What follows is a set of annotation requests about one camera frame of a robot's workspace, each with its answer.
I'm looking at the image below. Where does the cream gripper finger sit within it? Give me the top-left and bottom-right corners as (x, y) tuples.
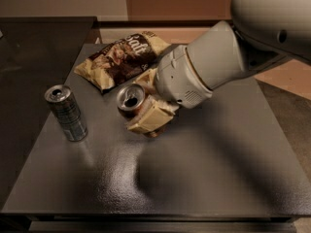
(134, 69), (156, 93)
(125, 95), (179, 134)

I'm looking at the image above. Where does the orange soda can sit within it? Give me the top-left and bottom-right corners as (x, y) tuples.
(117, 83), (165, 138)

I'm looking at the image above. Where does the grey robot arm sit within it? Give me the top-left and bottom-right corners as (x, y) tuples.
(126, 0), (311, 134)

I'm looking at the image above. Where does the slim silver blue can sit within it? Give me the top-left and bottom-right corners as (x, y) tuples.
(45, 84), (87, 142)

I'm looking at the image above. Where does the brown white chip bag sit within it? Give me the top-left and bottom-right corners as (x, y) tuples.
(74, 31), (169, 92)

